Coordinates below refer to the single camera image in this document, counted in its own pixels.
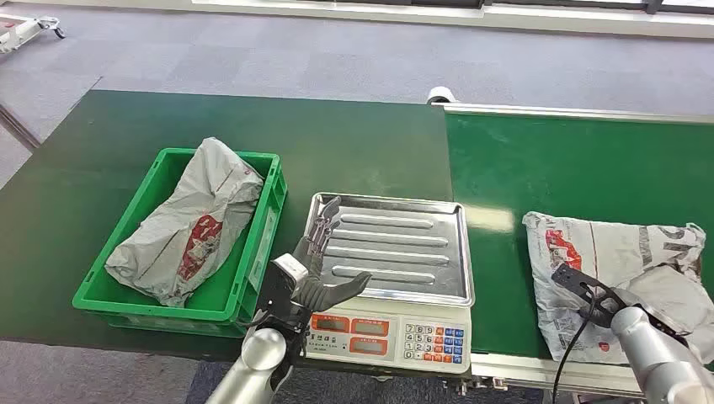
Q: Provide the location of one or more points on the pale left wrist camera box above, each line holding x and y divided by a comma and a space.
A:
290, 269

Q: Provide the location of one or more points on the white conveyor end roller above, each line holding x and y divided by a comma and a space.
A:
440, 95

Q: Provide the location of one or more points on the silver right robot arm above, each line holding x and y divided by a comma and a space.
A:
658, 362

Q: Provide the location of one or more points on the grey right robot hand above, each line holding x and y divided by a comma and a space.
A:
569, 274

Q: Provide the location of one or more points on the grey courier package red print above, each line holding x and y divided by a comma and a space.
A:
184, 223
608, 251

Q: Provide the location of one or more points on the white electronic scale steel tray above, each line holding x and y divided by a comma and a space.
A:
390, 251

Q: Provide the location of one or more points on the green plastic basket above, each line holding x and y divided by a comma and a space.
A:
134, 206

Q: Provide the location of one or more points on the white wheeled cart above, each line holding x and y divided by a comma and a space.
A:
17, 33

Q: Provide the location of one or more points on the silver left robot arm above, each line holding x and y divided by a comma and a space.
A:
251, 362

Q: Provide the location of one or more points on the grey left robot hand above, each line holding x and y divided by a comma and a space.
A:
318, 295

